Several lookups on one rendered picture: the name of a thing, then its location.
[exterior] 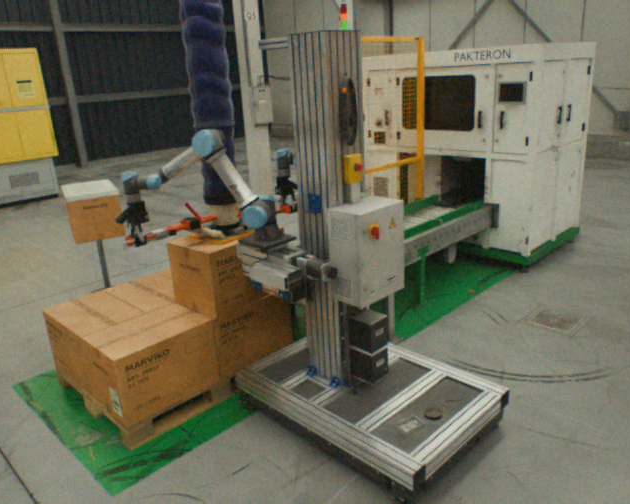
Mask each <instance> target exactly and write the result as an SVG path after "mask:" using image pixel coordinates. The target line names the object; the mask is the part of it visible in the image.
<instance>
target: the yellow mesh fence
mask: <svg viewBox="0 0 630 504"><path fill-rule="evenodd" d="M415 37H419V41H415ZM361 42H362V43H363V52H364V43H366V49H367V43H369V48H370V43H372V50H373V43H375V54H376V43H378V58H379V43H385V42H393V49H385V50H393V58H394V50H399V49H394V45H401V53H402V45H409V53H408V54H409V67H404V81H400V82H404V91H401V92H404V104H403V105H404V113H402V114H404V126H402V127H404V129H405V118H406V117H405V105H406V104H405V96H407V95H405V86H408V85H405V77H409V99H408V100H409V112H408V113H409V125H407V126H409V147H410V139H412V138H410V135H411V134H410V117H412V116H410V104H413V103H410V91H412V90H410V54H414V62H411V63H414V71H411V72H414V80H411V81H414V94H412V95H414V107H412V108H414V124H412V125H414V150H412V151H414V154H413V155H414V157H411V158H408V159H404V160H403V152H402V157H401V158H402V160H400V161H398V155H397V154H396V155H397V161H396V162H392V163H387V164H384V162H385V161H384V160H383V165H379V166H375V167H373V158H372V164H371V165H372V167H371V168H367V169H365V174H367V173H370V174H372V173H371V172H374V173H375V183H376V178H377V176H376V171H378V172H379V170H382V171H383V178H384V169H386V168H390V169H392V172H391V173H392V189H393V186H394V185H393V167H394V168H395V166H397V180H396V181H397V184H396V185H397V189H398V167H399V165H402V195H404V194H403V191H404V190H403V187H404V186H403V183H404V182H403V179H404V178H403V174H404V173H403V164H405V165H407V164H406V163H409V164H410V162H413V163H414V166H413V167H414V170H413V171H414V174H413V175H414V179H413V180H414V183H413V184H414V202H415V195H416V194H415V191H416V190H415V161H417V173H416V174H417V178H416V179H417V182H416V183H417V186H416V187H417V198H423V168H424V36H375V37H361ZM394 42H401V44H394ZM402 42H409V44H402ZM410 42H414V53H410V45H413V44H410ZM415 42H417V53H415ZM415 54H417V62H415ZM382 55H391V54H382V47H381V59H378V60H381V64H375V65H381V66H382V60H384V77H385V74H387V88H385V89H387V91H389V74H390V73H389V69H387V73H385V57H384V59H382ZM415 63H417V84H415V72H416V71H415ZM393 64H396V77H393V78H396V86H395V88H399V86H397V64H400V63H397V56H396V63H393ZM405 68H409V76H405ZM371 75H376V74H371ZM371 75H370V79H369V80H370V84H368V74H367V88H368V85H370V90H371V80H373V95H376V101H377V90H379V89H377V85H376V89H375V90H376V94H374V79H371ZM415 85H417V98H415ZM396 97H399V105H396V106H399V118H398V119H399V131H398V133H400V123H402V122H400V110H401V109H400V101H403V100H400V92H399V96H396ZM415 99H417V115H416V116H417V137H415V134H416V133H415V112H416V111H415ZM415 138H417V141H416V142H417V145H416V146H417V149H416V150H417V156H415ZM409 147H408V148H409ZM391 167H392V168H391ZM386 170H387V169H386ZM367 175H368V174H367ZM393 190H394V189H393Z"/></svg>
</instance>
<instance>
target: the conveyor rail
mask: <svg viewBox="0 0 630 504"><path fill-rule="evenodd" d="M491 220H492V206H489V205H488V206H485V207H483V208H480V209H478V210H476V211H472V212H470V213H467V214H465V215H463V216H460V217H458V218H455V219H453V220H451V221H448V223H446V224H443V226H441V227H440V226H439V227H436V228H434V229H430V230H428V231H426V232H423V233H421V234H418V235H416V236H414V237H411V238H409V239H406V240H404V266H406V265H409V264H411V263H413V262H415V261H417V260H419V259H421V255H420V256H418V249H419V248H422V247H424V246H426V245H428V252H427V253H425V257H426V256H428V255H430V254H432V253H435V252H437V251H439V250H441V249H444V248H446V247H448V246H450V245H452V244H454V243H456V242H458V241H461V240H463V239H465V238H467V237H469V236H471V235H473V234H475V233H478V232H481V231H483V230H485V229H487V228H489V227H491V226H492V224H491ZM458 230H460V237H459V238H457V239H455V232H456V231H458Z"/></svg>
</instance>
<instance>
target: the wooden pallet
mask: <svg viewBox="0 0 630 504"><path fill-rule="evenodd" d="M55 370H56V374H57V378H58V382H59V385H60V386H61V387H62V388H63V389H64V390H66V389H68V388H72V387H75V388H76V389H77V390H78V391H79V392H81V393H82V394H83V395H84V399H85V405H86V410H87V411H88V412H89V413H90V414H92V415H93V416H94V417H95V418H96V419H98V418H100V417H102V416H104V415H106V416H107V417H108V418H109V419H110V420H111V421H112V422H114V423H115V424H116V425H118V426H119V427H120V430H121V434H122V439H123V443H124V444H125V445H126V446H128V447H129V448H130V450H131V451H133V450H134V448H136V447H138V446H140V445H142V444H144V443H145V442H147V441H149V440H151V439H153V438H155V437H156V436H158V435H160V434H162V433H165V432H167V431H169V430H170V429H172V428H174V427H176V426H178V425H180V424H181V423H183V422H185V421H187V420H189V419H191V418H192V417H194V416H196V415H198V414H200V413H202V412H204V411H205V410H207V409H210V408H212V407H214V406H216V405H217V404H219V403H221V402H223V400H225V399H227V398H228V397H230V396H232V395H234V394H236V393H238V389H237V386H236V382H235V381H233V382H231V379H230V378H232V377H234V376H235V374H234V373H233V374H231V375H229V376H227V377H225V378H223V379H221V380H219V381H217V382H215V383H213V384H211V385H208V386H206V387H204V388H202V389H201V390H199V391H197V392H195V393H193V394H191V395H189V396H187V397H185V398H183V399H181V400H179V401H177V403H175V404H173V405H171V406H169V407H167V408H165V409H162V410H160V411H158V412H156V413H154V414H152V415H151V416H149V417H147V418H145V419H143V420H141V421H139V422H137V423H135V424H133V425H131V426H129V427H126V426H125V425H124V424H123V423H122V422H120V421H119V420H118V419H116V418H115V417H114V416H113V415H111V414H110V413H109V412H108V411H107V410H106V409H104V408H103V407H102V406H101V405H100V404H99V402H97V401H96V400H95V399H94V398H93V397H92V396H90V395H89V394H88V393H87V392H86V391H85V390H84V389H82V388H81V387H80V386H79V385H78V384H77V383H75V382H74V381H73V380H72V379H70V378H69V377H67V376H66V375H65V374H64V373H63V372H62V371H60V370H59V369H58V368H57V367H56V366H55ZM200 393H203V397H202V398H200V399H198V400H196V401H194V403H192V404H190V405H188V406H186V407H184V408H182V409H181V410H179V411H177V412H175V413H173V414H171V415H169V416H167V417H165V418H162V419H160V420H158V421H157V422H155V423H152V419H153V418H155V417H156V416H158V415H160V414H162V413H165V412H167V411H169V410H171V409H173V408H175V407H177V406H179V405H181V404H183V403H185V401H187V400H189V399H190V398H192V397H194V396H196V395H198V394H200Z"/></svg>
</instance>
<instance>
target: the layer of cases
mask: <svg viewBox="0 0 630 504"><path fill-rule="evenodd" d="M42 313H43V317H44V321H45V325H46V329H47V333H48V338H49V342H50V346H51V350H52V354H53V359H54V364H55V366H56V367H57V368H58V369H59V370H60V371H62V372H63V373H64V374H65V375H66V376H67V377H69V378H70V379H72V380H73V381H74V382H75V383H77V384H78V385H79V386H80V387H81V388H82V389H84V390H85V391H86V392H87V393H88V394H89V395H90V396H92V397H93V398H94V399H95V400H96V401H97V402H99V404H100V405H101V406H102V407H103V408H104V409H106V410H107V411H108V412H109V413H110V414H111V415H113V416H114V417H115V418H116V419H118V420H119V421H120V422H122V423H123V424H124V425H125V426H126V427H129V426H131V425H133V424H135V423H137V422H139V421H141V420H143V419H145V418H147V417H149V416H151V415H152V414H154V413H156V412H158V411H160V410H162V409H165V408H167V407H169V406H171V405H173V404H175V403H177V401H179V400H181V399H183V398H185V397H187V396H189V395H191V394H193V393H195V392H197V391H199V390H201V389H202V388H204V387H206V386H208V385H211V384H213V383H215V382H217V381H219V380H221V379H223V378H225V377H227V376H229V375H231V374H233V373H235V372H237V371H239V370H241V369H243V368H245V367H247V366H249V365H251V364H253V363H255V362H257V361H259V360H261V359H263V358H265V357H267V355H269V354H271V353H273V352H275V351H277V350H279V349H281V348H283V347H285V346H287V345H289V344H291V343H293V340H292V327H291V315H290V302H289V301H287V300H284V299H281V298H279V297H277V296H274V295H271V294H269V295H267V296H265V297H263V298H261V299H259V300H257V301H253V302H251V303H249V304H247V305H245V306H243V307H241V308H238V309H236V310H234V311H232V313H230V314H228V315H226V316H223V317H221V318H219V319H214V318H212V317H208V316H206V315H203V314H200V313H198V312H195V310H193V309H190V308H188V307H185V306H182V305H180V304H177V303H176V301H175V294H174V288H173V281H172V274H171V269H169V270H166V271H162V272H158V273H156V274H152V275H149V276H146V277H143V278H140V279H137V280H134V281H130V282H127V283H124V284H121V285H117V286H114V287H111V288H108V289H105V290H103V291H102V290H101V291H98V292H95V293H92V294H89V295H86V296H83V297H80V298H77V299H73V300H69V301H66V302H63V303H60V304H57V305H54V306H51V307H48V308H44V309H42Z"/></svg>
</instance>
